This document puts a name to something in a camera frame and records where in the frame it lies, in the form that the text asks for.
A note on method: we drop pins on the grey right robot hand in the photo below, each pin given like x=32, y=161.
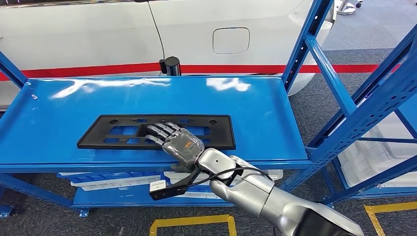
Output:
x=184, y=146

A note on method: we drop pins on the long black plastic frame part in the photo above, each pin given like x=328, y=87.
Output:
x=97, y=133

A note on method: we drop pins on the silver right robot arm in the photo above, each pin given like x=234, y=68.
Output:
x=260, y=198

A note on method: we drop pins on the blue metal shelf rack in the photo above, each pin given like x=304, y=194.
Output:
x=391, y=194
x=97, y=97

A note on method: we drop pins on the yellow floor tape square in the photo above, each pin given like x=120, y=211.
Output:
x=391, y=206
x=192, y=220

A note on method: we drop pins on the grey robot foot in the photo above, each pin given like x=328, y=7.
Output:
x=115, y=231

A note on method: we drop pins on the red barrier belt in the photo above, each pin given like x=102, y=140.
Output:
x=81, y=70

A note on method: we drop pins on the white car body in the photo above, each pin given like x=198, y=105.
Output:
x=97, y=32

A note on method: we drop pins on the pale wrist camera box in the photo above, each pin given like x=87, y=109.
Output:
x=158, y=186

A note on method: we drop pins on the black barrier post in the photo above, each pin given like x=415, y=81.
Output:
x=172, y=66

